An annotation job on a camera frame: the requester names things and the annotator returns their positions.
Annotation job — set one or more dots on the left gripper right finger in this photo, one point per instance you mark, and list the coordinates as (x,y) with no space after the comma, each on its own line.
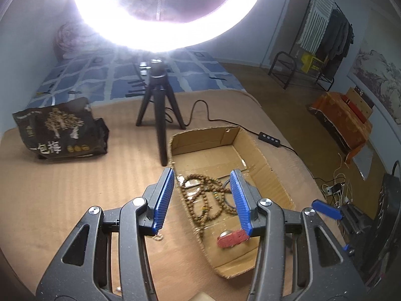
(246,199)

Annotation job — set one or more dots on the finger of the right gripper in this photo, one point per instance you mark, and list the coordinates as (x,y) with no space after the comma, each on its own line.
(326,209)

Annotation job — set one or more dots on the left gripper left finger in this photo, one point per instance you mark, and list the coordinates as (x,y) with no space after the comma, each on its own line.
(158,197)

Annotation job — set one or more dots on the open cardboard box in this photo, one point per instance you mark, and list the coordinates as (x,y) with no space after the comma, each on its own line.
(202,160)

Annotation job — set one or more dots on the black tripod stand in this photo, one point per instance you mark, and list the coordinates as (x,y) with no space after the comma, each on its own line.
(159,88)

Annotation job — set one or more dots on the black snack bag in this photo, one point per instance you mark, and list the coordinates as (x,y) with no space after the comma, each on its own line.
(65,130)

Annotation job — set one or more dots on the blue patterned bed sheet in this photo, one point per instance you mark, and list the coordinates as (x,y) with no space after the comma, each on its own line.
(112,75)

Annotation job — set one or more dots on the yellow crate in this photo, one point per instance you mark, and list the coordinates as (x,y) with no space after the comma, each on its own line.
(311,64)

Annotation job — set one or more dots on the dark hanging clothes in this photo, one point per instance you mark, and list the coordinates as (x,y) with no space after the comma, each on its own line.
(335,44)

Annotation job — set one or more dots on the black clothes rack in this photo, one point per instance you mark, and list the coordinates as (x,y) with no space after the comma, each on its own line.
(286,66)

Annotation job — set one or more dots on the folded floral quilt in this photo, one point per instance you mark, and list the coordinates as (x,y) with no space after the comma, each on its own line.
(76,38)

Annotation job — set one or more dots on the white striped hanging cloth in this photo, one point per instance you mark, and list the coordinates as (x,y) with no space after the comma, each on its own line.
(318,16)

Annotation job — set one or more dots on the power strip with cables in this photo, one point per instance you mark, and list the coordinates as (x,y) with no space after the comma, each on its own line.
(338,190)

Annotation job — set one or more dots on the red strap watch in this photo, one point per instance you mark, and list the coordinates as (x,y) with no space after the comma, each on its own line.
(229,239)

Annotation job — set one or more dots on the landscape wall painting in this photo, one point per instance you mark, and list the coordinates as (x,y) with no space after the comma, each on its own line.
(380,76)

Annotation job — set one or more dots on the white ring light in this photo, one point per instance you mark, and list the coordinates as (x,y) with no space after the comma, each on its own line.
(161,25)

